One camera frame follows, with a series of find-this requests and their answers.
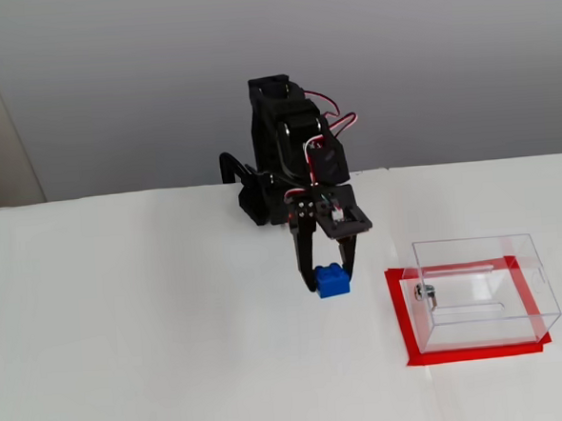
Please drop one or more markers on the red tape frame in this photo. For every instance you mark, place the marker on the red tape frame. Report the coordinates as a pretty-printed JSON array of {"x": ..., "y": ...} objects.
[{"x": 461, "y": 356}]

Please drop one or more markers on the white table cloth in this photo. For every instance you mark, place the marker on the white table cloth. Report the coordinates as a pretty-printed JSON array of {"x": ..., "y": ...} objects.
[{"x": 173, "y": 322}]

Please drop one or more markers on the metal box lock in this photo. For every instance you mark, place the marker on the metal box lock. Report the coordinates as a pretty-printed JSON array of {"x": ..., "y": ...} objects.
[{"x": 422, "y": 292}]

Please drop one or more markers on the blue lego brick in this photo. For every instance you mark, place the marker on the blue lego brick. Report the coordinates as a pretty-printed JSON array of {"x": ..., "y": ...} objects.
[{"x": 332, "y": 283}]

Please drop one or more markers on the black table clamp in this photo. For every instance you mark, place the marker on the black table clamp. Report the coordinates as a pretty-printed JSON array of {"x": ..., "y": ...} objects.
[{"x": 226, "y": 166}]

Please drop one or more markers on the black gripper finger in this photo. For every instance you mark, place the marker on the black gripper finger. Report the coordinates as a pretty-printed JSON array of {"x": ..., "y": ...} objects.
[
  {"x": 349, "y": 256},
  {"x": 305, "y": 261}
]

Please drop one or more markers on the transparent plastic box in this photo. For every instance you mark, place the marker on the transparent plastic box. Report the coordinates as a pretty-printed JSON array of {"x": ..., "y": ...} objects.
[{"x": 483, "y": 322}]

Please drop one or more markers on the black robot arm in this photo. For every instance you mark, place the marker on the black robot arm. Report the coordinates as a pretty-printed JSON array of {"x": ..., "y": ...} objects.
[{"x": 281, "y": 139}]

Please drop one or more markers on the black wrist camera board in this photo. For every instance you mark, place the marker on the black wrist camera board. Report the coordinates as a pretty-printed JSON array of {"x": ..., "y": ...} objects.
[{"x": 350, "y": 216}]

